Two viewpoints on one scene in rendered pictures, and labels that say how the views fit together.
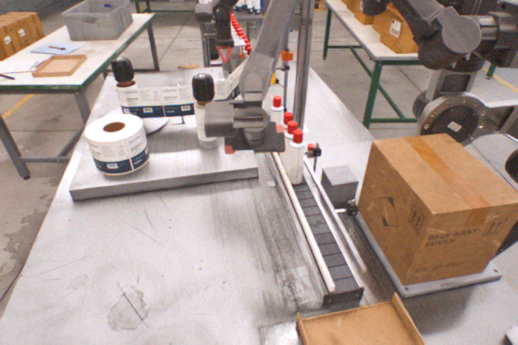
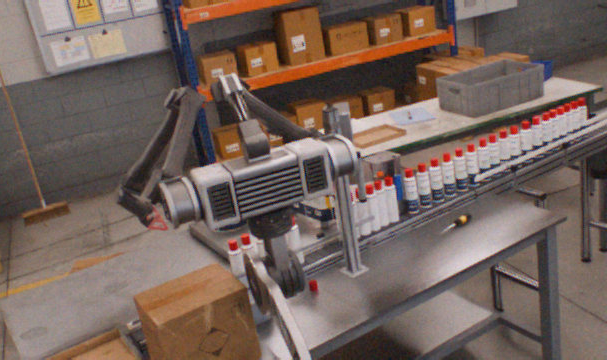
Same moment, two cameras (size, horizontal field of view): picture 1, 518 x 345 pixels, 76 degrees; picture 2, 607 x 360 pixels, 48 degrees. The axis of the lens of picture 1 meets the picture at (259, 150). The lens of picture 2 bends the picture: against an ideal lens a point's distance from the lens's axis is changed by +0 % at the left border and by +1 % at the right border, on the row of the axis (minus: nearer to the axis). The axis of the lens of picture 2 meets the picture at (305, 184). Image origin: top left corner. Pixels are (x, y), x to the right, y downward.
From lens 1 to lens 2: 253 cm
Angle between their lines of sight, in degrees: 64
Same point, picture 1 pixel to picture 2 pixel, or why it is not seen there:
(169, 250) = (160, 279)
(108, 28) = (468, 103)
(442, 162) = (196, 290)
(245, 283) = not seen: hidden behind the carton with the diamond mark
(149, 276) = (139, 282)
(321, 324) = (118, 344)
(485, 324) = not seen: outside the picture
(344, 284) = (139, 335)
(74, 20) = (443, 87)
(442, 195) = (153, 295)
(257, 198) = not seen: hidden behind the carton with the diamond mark
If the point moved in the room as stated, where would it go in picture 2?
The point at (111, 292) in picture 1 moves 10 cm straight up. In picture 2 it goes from (125, 277) to (119, 257)
